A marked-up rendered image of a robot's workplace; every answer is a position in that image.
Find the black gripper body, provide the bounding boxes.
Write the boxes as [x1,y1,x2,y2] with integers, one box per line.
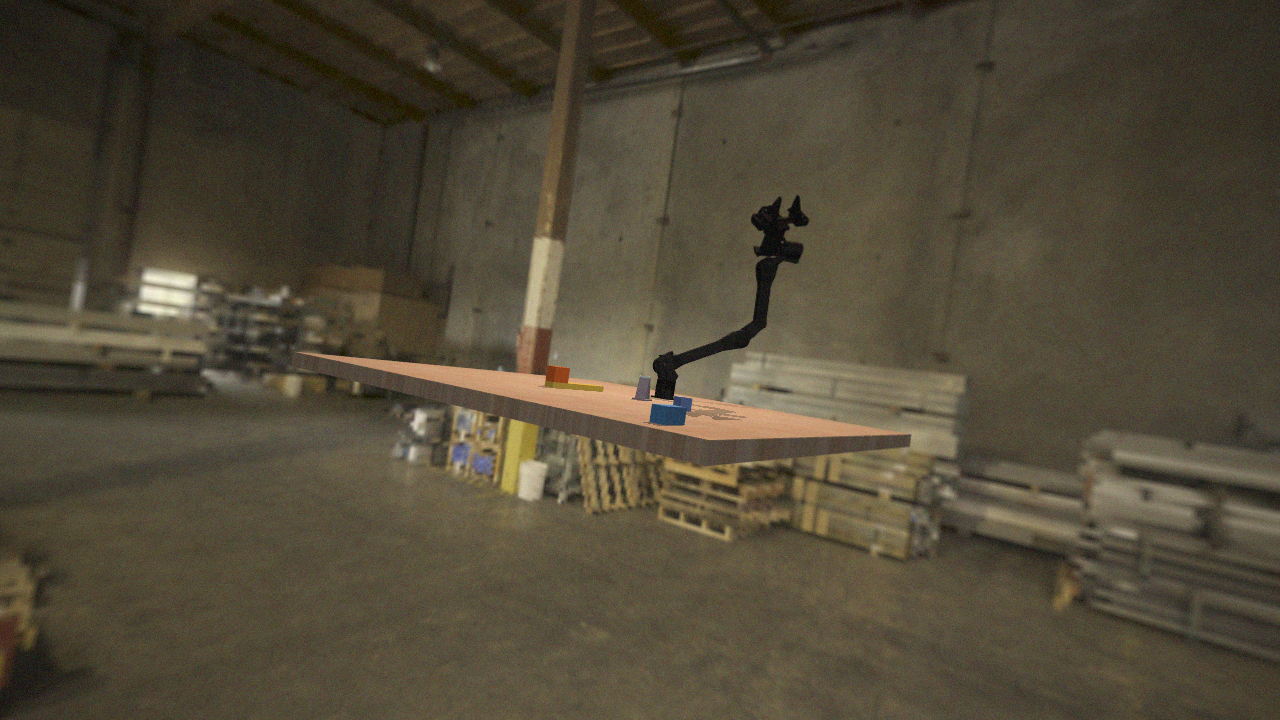
[751,210,810,245]

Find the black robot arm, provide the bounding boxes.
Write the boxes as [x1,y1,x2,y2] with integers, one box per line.
[652,238,804,400]

